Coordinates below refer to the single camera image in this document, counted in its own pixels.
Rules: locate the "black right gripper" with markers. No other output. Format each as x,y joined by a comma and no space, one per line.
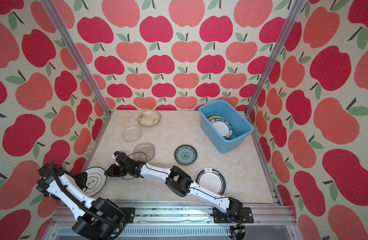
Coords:
108,172

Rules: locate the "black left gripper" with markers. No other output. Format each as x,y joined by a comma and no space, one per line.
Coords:
79,177

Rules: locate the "green rim Hao Shi plate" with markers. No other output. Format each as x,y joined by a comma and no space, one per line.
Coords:
223,127

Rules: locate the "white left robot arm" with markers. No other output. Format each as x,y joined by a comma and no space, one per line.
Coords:
96,219

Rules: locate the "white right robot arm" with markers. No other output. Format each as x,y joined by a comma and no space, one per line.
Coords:
179,182

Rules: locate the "blue plastic bin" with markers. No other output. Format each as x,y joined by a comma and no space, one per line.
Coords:
241,127

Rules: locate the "smoky glass plate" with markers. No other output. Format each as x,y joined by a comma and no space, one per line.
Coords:
144,152

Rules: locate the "clear glass plate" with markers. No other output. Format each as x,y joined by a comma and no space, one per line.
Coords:
131,133

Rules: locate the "beige brown rim plate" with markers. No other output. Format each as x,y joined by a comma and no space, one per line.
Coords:
149,118

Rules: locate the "blue floral small plate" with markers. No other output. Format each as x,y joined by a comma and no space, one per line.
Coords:
185,154

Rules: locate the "green red rim plate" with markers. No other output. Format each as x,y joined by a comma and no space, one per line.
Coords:
212,180

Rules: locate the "white black ring plate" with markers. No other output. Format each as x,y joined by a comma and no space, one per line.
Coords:
94,180

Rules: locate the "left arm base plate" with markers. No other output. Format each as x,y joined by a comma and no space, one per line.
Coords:
130,212

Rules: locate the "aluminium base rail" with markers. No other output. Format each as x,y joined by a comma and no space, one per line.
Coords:
193,221

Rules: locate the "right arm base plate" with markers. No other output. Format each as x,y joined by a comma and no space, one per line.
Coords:
221,218

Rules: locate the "left aluminium corner post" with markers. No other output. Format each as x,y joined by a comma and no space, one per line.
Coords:
63,31

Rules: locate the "aluminium corner post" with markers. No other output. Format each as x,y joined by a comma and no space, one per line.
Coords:
63,31
278,47

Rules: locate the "right aluminium corner post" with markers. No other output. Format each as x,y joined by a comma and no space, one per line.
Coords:
278,47

